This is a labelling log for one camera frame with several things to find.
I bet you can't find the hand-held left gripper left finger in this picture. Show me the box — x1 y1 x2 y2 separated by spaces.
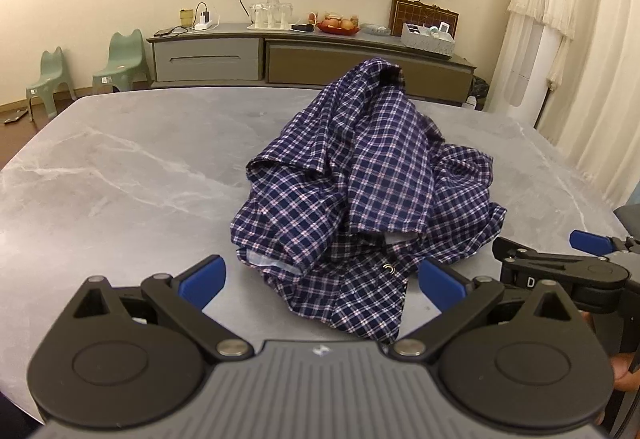
59 255 255 362

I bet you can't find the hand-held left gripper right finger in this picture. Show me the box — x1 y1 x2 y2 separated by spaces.
389 257 588 362

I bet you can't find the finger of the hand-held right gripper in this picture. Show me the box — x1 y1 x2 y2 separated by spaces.
570 229 640 266
492 236 632 316

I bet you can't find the navy plaid shirt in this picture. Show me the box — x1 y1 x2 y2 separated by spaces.
231 59 508 345

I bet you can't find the person's right hand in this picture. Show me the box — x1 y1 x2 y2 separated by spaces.
611 353 640 392

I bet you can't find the dark grey chair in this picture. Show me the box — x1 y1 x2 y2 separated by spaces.
613 204 640 240

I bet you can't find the cream curtain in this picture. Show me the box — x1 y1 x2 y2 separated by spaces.
537 0 640 216

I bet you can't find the white standing air conditioner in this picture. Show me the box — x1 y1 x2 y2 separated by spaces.
492 11 559 124

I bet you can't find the large green stool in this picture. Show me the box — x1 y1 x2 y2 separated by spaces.
92 30 151 94

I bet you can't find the grey storage basket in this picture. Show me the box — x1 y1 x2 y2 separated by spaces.
400 22 457 58

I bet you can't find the grey television cabinet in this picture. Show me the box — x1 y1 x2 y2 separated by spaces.
146 22 478 108

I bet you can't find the small green stool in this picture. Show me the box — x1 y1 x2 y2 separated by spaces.
26 46 77 122

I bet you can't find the wooden chessboard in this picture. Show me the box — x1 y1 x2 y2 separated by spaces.
390 0 460 40

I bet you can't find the red fruit plate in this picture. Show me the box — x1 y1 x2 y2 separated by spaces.
316 21 361 36

